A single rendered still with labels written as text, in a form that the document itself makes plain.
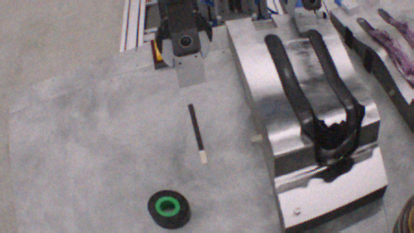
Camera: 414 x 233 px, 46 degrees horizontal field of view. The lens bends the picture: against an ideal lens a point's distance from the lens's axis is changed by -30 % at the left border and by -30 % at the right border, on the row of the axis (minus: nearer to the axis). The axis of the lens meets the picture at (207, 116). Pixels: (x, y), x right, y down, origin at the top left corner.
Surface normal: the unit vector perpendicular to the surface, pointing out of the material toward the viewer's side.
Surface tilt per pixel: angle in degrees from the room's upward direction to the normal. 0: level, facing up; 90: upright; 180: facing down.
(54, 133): 0
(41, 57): 0
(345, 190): 0
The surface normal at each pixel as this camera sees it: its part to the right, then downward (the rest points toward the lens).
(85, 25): -0.10, -0.58
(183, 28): 0.00, -0.11
